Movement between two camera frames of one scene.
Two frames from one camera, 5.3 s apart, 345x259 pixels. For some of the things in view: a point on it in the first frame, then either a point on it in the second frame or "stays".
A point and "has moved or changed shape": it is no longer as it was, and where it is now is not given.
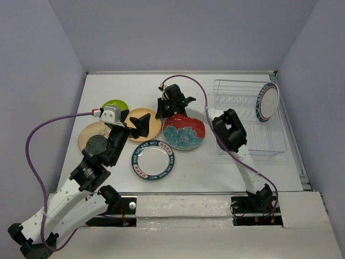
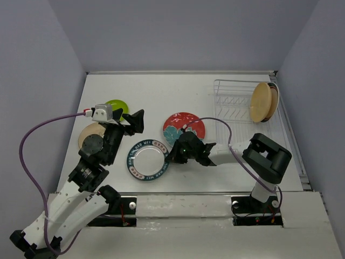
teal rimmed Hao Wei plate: (153, 160) has moved or changed shape
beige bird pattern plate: (96, 128) stays
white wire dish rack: (268, 137) stays
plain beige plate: (154, 124) -> (261, 102)
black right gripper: (161, 113) -> (174, 155)
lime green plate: (115, 102) stays
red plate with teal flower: (183, 132) stays
